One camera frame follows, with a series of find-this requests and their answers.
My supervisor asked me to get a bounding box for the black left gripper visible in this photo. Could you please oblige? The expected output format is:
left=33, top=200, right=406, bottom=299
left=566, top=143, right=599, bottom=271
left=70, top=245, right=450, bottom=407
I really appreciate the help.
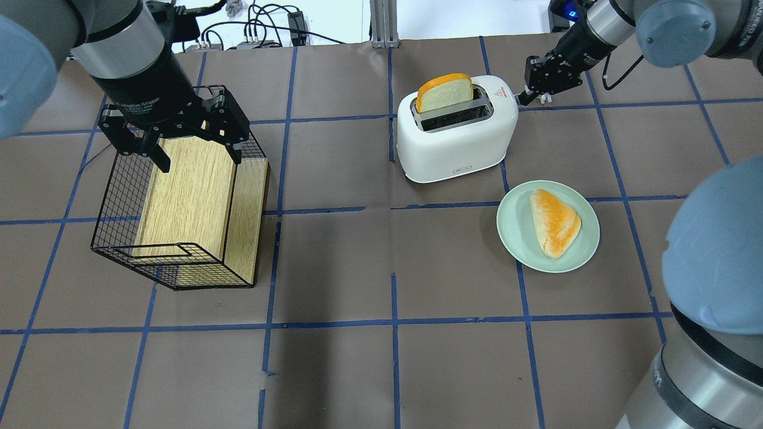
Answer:
left=98, top=57, right=250, bottom=173

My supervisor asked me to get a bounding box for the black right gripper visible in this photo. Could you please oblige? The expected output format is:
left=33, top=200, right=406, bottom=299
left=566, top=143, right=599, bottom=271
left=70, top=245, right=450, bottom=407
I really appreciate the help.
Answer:
left=516, top=24, right=614, bottom=107

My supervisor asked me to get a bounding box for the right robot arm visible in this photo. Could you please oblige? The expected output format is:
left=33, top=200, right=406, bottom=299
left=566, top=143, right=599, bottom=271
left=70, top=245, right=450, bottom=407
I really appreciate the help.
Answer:
left=188, top=35, right=761, bottom=428

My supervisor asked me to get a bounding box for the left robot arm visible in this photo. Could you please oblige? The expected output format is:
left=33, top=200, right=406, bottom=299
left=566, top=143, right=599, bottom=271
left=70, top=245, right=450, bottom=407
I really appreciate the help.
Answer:
left=1, top=1, right=256, bottom=173

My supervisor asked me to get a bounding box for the white toaster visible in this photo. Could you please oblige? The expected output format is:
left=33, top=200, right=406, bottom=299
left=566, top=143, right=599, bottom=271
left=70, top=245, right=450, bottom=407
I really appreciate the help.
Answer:
left=396, top=75, right=519, bottom=183

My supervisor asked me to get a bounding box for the bread slice in toaster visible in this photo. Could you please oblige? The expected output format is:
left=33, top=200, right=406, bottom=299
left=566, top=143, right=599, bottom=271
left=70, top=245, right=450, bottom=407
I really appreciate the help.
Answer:
left=415, top=73, right=473, bottom=113

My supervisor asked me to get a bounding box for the light wooden board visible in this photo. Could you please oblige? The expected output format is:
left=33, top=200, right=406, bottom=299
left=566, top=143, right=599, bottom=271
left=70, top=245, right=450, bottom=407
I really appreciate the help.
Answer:
left=132, top=138, right=236, bottom=257

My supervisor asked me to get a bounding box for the pale green plate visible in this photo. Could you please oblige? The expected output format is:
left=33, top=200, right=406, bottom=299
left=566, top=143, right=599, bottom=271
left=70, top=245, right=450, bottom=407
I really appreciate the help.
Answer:
left=497, top=180, right=600, bottom=272

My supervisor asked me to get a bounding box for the toasted bread on plate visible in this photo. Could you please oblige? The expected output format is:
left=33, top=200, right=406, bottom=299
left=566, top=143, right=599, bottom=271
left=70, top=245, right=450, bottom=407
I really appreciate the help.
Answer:
left=531, top=188, right=582, bottom=260

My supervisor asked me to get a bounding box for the black power adapter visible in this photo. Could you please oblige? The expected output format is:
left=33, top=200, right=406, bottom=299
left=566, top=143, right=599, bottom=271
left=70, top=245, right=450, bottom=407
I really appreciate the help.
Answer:
left=288, top=11, right=309, bottom=46

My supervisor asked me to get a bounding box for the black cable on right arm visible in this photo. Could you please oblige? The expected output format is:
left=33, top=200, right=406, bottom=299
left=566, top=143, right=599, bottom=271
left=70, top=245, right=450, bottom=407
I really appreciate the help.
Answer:
left=601, top=52, right=646, bottom=92

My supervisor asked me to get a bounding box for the black wire mesh basket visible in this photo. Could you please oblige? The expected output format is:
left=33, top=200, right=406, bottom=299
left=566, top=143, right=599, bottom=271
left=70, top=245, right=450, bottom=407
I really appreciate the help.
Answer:
left=91, top=85, right=270, bottom=291

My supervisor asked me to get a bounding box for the black cable bundle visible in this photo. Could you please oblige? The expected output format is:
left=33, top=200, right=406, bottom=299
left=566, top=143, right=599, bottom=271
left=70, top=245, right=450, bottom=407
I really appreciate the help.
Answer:
left=173, top=0, right=346, bottom=51

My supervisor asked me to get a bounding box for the aluminium frame post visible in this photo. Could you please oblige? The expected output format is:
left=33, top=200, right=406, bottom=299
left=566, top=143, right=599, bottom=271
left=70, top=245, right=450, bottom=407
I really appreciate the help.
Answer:
left=370, top=0, right=400, bottom=49

